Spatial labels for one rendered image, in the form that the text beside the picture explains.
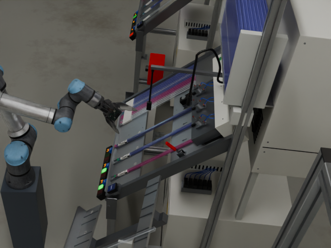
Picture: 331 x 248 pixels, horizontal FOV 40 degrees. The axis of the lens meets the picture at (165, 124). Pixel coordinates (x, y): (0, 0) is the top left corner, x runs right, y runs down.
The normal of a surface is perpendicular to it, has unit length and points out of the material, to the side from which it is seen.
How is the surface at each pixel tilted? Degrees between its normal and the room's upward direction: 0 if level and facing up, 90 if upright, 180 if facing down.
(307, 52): 90
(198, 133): 43
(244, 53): 90
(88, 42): 0
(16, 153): 7
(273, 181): 0
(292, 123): 90
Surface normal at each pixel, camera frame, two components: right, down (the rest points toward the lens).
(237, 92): -0.05, 0.69
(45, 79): 0.11, -0.72
